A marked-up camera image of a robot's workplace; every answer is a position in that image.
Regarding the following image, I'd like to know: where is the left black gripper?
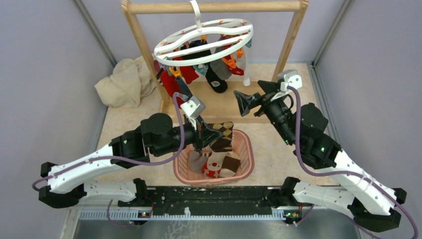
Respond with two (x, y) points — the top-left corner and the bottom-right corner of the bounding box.
(154, 115), (224, 156)

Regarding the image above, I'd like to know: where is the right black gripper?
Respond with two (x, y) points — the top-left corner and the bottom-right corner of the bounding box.
(234, 80), (297, 146)

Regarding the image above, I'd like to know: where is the brown yellow argyle sock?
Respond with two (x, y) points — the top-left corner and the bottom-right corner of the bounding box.
(209, 121), (234, 152)

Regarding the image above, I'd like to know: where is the grey sock with striped cuff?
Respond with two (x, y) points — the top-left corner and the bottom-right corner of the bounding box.
(189, 157), (208, 173)

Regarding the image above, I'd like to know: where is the wooden hanger rack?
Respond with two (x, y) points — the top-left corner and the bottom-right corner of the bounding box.
(121, 0), (309, 123)

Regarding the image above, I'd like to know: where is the red patterned sock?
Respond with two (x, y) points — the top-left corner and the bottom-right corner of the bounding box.
(222, 54), (246, 76)

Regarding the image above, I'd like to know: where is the beige brown sock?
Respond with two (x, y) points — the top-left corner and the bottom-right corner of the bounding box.
(219, 152), (241, 178)

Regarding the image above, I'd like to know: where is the pink plastic laundry basket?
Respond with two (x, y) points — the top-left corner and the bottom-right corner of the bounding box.
(173, 129), (255, 186)

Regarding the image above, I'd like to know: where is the dark navy sock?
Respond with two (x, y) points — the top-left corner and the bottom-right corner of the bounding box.
(176, 77), (193, 100)

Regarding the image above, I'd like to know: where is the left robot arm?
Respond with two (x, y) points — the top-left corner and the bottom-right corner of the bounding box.
(38, 113), (223, 209)

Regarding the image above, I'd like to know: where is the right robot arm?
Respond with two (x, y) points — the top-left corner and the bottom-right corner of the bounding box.
(234, 81), (407, 233)

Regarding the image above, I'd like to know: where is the white round clip hanger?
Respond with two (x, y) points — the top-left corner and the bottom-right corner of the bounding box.
(153, 0), (254, 67)

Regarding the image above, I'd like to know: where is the grey black sock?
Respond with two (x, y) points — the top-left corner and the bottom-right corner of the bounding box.
(206, 58), (232, 93)

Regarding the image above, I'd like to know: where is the plain red sock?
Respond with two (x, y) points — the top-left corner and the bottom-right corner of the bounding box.
(154, 60), (199, 97)

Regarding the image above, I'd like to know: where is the beige crumpled cloth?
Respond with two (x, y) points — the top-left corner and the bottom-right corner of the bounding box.
(95, 56), (156, 108)

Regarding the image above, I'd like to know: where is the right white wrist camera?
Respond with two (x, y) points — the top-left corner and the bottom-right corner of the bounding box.
(277, 70), (303, 92)

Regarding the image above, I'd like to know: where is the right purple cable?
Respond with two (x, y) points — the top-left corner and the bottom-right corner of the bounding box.
(287, 86), (420, 239)

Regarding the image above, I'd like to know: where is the purple cable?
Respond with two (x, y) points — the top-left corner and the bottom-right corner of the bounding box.
(287, 86), (420, 239)
(32, 92), (187, 229)

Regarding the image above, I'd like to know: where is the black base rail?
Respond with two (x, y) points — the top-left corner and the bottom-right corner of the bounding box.
(68, 185), (367, 222)

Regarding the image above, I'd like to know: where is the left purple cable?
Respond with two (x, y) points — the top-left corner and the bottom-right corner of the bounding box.
(32, 92), (187, 229)

